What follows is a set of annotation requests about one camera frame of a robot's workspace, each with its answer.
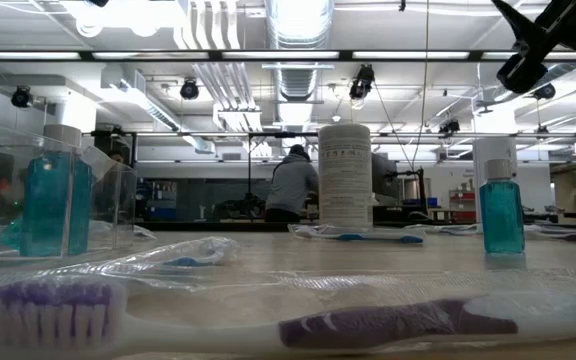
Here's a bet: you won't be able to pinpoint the teal mouthwash bottle white cap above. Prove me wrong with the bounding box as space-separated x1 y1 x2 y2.
19 123 94 258
478 158 526 255

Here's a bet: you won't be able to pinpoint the clear acrylic organizer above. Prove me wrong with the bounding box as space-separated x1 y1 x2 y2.
0 121 138 274

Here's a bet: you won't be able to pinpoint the black ceiling spotlight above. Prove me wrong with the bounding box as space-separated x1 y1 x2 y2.
533 82 557 100
179 78 200 101
438 118 462 137
10 85 34 109

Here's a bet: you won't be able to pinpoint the black overhead light bar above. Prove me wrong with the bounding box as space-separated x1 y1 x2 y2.
0 48 576 63

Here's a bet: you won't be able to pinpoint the red storage rack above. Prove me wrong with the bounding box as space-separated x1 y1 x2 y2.
447 188 477 222

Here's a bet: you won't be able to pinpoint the person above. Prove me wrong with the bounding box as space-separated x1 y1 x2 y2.
264 144 320 224
95 149 137 219

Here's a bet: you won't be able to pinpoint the grey monitor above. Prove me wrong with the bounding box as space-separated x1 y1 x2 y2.
371 152 400 200

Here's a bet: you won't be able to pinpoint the white wipes canister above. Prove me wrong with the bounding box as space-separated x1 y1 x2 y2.
317 123 373 232

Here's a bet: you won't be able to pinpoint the blue storage bins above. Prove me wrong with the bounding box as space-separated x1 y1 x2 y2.
142 180 179 222

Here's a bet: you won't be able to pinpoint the purple white wrapped toothbrush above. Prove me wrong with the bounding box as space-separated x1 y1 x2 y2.
0 272 576 359

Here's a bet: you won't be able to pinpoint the black hanging camera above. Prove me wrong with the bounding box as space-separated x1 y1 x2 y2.
349 63 376 100

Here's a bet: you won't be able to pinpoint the silver ventilation duct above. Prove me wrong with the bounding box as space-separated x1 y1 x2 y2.
266 0 335 126

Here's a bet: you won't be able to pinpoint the black aluminium table frame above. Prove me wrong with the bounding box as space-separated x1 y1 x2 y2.
137 219 576 233

